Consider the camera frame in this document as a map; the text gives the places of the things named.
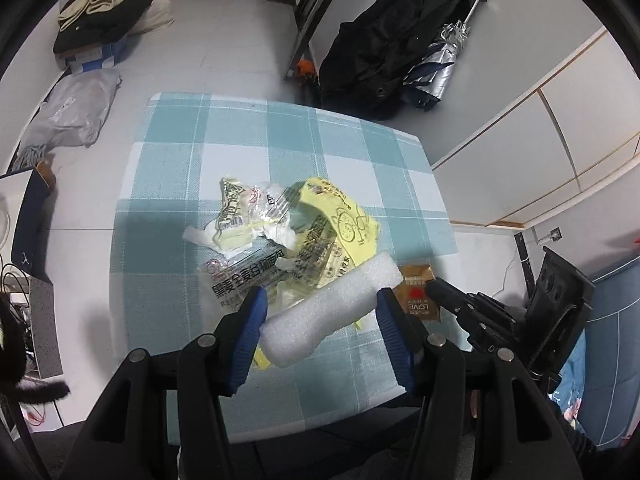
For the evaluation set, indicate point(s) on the white and navy box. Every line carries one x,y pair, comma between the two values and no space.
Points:
32,230

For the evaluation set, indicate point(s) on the teal checked tablecloth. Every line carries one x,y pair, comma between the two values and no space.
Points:
200,135

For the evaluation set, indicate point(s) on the white wardrobe with wood trim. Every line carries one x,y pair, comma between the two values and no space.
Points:
540,135

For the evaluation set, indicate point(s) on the wall socket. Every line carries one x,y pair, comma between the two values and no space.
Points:
549,235

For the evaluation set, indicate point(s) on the blue cardboard box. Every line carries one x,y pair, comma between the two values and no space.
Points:
97,57

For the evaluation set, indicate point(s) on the white tissue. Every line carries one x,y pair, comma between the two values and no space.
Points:
200,236

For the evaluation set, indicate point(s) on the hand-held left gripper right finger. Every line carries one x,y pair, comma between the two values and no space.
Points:
397,340

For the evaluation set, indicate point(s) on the cream cloth bag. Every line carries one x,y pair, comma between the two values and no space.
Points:
157,12

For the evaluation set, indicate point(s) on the silver folding umbrella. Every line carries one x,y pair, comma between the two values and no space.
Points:
440,65

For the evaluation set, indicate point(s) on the yellow bread wrapper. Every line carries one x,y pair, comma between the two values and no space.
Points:
345,225

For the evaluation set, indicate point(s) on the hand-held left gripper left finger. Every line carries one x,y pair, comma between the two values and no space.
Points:
245,340

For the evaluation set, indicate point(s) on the copper foil sachet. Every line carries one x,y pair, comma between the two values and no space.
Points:
415,290

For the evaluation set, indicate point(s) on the clear printed bread wrapper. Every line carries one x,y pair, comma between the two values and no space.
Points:
235,280

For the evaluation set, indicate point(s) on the black garment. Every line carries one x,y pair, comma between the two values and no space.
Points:
105,30

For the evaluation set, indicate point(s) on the grey striped cloth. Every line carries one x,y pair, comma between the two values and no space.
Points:
30,156

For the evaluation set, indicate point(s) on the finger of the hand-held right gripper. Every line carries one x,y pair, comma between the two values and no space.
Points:
477,335
460,302

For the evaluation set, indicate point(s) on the grey speckled board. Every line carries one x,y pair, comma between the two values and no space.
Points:
45,330

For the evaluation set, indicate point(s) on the black door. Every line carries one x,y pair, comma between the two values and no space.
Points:
312,15

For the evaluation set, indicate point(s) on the white foam piece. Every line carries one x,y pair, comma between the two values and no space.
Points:
330,305

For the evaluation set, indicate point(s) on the small orange object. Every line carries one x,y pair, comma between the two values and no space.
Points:
304,67

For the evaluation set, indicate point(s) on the person's left forearm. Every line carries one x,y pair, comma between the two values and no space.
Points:
10,340

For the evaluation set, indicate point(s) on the black hanging bag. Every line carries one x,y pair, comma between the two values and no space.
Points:
380,50

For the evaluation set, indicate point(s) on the small pale yellow wrapper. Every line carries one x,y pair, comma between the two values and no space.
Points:
240,210

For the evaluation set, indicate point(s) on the blue printed blanket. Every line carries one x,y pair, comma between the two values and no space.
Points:
612,335

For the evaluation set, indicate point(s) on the grey plastic parcel bag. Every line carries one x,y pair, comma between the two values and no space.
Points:
75,107

